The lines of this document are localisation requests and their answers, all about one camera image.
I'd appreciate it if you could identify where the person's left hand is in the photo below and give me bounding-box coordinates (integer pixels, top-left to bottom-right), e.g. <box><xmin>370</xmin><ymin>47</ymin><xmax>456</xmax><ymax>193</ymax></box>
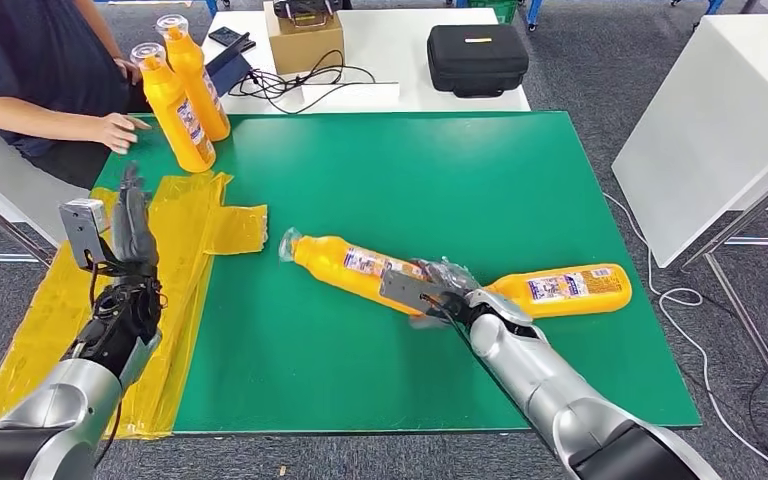
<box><xmin>113</xmin><ymin>57</ymin><xmax>144</xmax><ymax>85</ymax></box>

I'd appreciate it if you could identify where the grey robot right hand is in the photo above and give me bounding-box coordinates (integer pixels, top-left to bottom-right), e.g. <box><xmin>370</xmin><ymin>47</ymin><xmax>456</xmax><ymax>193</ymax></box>
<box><xmin>410</xmin><ymin>256</ymin><xmax>486</xmax><ymax>297</ymax></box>

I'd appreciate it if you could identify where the person's right hand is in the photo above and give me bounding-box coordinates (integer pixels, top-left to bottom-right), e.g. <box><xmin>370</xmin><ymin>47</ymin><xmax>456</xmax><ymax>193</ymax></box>
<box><xmin>95</xmin><ymin>112</ymin><xmax>152</xmax><ymax>156</ymax></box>

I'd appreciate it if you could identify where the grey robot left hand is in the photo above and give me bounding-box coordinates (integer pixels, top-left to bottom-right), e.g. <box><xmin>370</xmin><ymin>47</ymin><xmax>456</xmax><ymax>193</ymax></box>
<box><xmin>110</xmin><ymin>161</ymin><xmax>161</xmax><ymax>273</ymax></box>

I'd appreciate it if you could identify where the orange detergent bottle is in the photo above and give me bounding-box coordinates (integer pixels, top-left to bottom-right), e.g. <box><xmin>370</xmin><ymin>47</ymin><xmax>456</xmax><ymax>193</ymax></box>
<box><xmin>486</xmin><ymin>263</ymin><xmax>634</xmax><ymax>321</ymax></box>
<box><xmin>155</xmin><ymin>13</ymin><xmax>232</xmax><ymax>142</ymax></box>
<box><xmin>130</xmin><ymin>42</ymin><xmax>217</xmax><ymax>174</ymax></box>
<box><xmin>279</xmin><ymin>227</ymin><xmax>452</xmax><ymax>318</ymax></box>

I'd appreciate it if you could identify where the yellow plastic sheet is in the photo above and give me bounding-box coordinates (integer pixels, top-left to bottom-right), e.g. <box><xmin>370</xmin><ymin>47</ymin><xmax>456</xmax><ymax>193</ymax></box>
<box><xmin>0</xmin><ymin>170</ymin><xmax>269</xmax><ymax>440</ymax></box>

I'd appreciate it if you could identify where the black smartphone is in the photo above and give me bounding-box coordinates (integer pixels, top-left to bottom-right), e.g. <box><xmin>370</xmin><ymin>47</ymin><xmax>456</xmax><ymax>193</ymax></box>
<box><xmin>208</xmin><ymin>26</ymin><xmax>256</xmax><ymax>51</ymax></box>

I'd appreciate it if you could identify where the person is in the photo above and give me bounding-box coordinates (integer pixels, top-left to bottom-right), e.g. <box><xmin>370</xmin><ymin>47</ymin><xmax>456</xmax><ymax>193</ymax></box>
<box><xmin>0</xmin><ymin>0</ymin><xmax>153</xmax><ymax>190</ymax></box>

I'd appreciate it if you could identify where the white bench with metal legs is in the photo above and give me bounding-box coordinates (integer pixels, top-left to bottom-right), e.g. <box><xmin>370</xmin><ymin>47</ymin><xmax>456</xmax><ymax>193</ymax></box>
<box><xmin>0</xmin><ymin>109</ymin><xmax>90</xmax><ymax>266</ymax></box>

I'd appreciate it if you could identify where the green table mat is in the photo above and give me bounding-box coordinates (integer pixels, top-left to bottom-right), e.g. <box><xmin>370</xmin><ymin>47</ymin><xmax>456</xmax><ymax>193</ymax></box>
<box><xmin>92</xmin><ymin>111</ymin><xmax>702</xmax><ymax>435</ymax></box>

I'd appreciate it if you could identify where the cardboard box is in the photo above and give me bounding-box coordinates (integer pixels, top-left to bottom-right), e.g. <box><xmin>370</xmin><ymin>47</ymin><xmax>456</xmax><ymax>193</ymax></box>
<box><xmin>263</xmin><ymin>0</ymin><xmax>346</xmax><ymax>75</ymax></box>

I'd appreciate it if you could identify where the black carrying case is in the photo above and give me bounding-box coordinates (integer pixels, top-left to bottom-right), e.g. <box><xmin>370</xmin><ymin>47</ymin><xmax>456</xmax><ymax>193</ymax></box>
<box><xmin>426</xmin><ymin>23</ymin><xmax>531</xmax><ymax>99</ymax></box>

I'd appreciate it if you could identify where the green plastic crate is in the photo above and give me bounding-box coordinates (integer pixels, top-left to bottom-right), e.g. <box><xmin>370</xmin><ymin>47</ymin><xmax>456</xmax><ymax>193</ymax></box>
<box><xmin>486</xmin><ymin>0</ymin><xmax>519</xmax><ymax>24</ymax></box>

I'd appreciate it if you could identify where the white table with metal legs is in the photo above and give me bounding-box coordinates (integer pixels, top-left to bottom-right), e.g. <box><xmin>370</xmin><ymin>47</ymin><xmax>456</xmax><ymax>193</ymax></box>
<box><xmin>612</xmin><ymin>13</ymin><xmax>768</xmax><ymax>458</ymax></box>

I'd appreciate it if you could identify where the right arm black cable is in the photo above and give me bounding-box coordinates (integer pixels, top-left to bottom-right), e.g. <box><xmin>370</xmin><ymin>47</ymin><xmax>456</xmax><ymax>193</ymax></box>
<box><xmin>423</xmin><ymin>294</ymin><xmax>475</xmax><ymax>346</ymax></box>

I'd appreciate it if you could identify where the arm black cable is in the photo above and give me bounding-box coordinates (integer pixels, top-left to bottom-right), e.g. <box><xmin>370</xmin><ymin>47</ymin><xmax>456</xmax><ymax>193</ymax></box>
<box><xmin>89</xmin><ymin>261</ymin><xmax>127</xmax><ymax>465</ymax></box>
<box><xmin>423</xmin><ymin>294</ymin><xmax>475</xmax><ymax>346</ymax></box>

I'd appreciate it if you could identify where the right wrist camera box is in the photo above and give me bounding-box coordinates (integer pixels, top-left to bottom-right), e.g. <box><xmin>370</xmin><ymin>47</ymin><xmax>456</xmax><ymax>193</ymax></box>
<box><xmin>379</xmin><ymin>268</ymin><xmax>468</xmax><ymax>321</ymax></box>

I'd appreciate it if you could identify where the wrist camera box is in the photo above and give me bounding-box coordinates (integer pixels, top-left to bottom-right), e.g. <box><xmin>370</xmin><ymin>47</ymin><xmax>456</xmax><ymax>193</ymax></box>
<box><xmin>59</xmin><ymin>198</ymin><xmax>112</xmax><ymax>272</ymax></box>
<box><xmin>379</xmin><ymin>268</ymin><xmax>468</xmax><ymax>321</ymax></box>

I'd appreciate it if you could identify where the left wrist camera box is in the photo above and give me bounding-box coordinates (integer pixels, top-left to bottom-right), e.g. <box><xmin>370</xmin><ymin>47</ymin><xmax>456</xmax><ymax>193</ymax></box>
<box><xmin>59</xmin><ymin>198</ymin><xmax>112</xmax><ymax>272</ymax></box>

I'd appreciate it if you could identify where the black cable bundle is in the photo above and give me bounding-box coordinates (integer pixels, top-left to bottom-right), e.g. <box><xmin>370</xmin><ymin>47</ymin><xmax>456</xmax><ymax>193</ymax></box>
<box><xmin>228</xmin><ymin>49</ymin><xmax>377</xmax><ymax>115</ymax></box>

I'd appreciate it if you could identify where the black device with handle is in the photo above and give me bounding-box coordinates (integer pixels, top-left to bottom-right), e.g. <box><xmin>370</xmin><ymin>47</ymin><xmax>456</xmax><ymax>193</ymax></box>
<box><xmin>272</xmin><ymin>0</ymin><xmax>336</xmax><ymax>28</ymax></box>

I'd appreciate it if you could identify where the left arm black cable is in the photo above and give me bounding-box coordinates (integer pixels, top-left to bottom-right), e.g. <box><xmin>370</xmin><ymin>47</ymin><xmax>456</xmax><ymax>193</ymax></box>
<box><xmin>89</xmin><ymin>261</ymin><xmax>127</xmax><ymax>465</ymax></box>

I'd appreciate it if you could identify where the white floor cable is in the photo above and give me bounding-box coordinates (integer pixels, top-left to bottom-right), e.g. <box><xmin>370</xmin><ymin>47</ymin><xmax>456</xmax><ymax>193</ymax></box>
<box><xmin>605</xmin><ymin>192</ymin><xmax>768</xmax><ymax>478</ymax></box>

